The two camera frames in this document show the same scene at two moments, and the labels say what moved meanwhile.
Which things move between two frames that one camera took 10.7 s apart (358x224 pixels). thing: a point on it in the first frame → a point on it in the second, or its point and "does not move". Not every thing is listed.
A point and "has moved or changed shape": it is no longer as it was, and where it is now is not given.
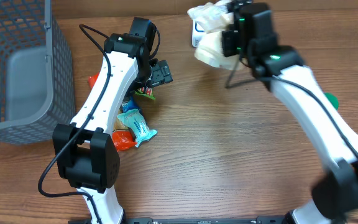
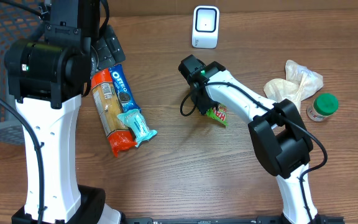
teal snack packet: [134, 120] does not move
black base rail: [269, 219] does not move
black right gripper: [229, 46] → [201, 106]
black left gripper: [163, 74] → [110, 49]
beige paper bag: [214, 17] has moved or changed shape
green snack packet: [146, 91] → [219, 114]
